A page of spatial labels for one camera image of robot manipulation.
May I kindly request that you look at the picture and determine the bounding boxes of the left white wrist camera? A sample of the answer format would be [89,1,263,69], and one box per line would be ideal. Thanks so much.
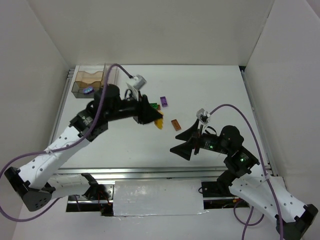
[126,74,147,93]

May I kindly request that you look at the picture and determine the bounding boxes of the yellow lego brick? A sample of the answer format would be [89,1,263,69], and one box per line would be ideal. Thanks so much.
[153,111,164,130]

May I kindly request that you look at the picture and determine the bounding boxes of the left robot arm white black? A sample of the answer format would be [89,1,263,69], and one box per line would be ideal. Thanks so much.
[4,84,163,212]

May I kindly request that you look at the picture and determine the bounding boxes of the brown lego tile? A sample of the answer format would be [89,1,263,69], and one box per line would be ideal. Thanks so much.
[171,119,182,131]

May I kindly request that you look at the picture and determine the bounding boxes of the green lego brick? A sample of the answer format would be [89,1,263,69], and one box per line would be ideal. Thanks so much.
[150,103,158,110]

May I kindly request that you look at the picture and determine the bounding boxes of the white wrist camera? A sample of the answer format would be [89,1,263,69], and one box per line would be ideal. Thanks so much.
[196,108,211,125]
[126,74,147,93]

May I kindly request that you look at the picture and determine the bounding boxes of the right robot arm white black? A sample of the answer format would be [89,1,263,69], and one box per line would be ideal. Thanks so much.
[170,121,319,240]

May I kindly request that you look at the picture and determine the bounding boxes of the grey tinted container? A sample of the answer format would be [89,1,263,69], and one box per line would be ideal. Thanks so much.
[71,82,101,99]

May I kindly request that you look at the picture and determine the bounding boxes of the purple round lego piece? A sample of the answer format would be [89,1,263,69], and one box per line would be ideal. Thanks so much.
[82,86,94,95]

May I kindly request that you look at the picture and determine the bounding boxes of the aluminium front rail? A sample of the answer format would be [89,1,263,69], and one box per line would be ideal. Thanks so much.
[56,166,227,181]

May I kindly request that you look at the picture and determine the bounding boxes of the white foam cover board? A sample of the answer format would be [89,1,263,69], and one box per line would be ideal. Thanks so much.
[113,179,205,217]

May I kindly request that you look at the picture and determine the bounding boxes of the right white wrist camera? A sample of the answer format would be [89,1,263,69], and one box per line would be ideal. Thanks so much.
[196,108,211,125]

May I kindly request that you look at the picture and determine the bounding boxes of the purple lego plate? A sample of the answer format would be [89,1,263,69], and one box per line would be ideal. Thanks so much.
[160,96,168,108]

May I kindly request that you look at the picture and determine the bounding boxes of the clear tall container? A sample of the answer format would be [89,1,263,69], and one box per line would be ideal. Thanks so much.
[100,63,119,88]

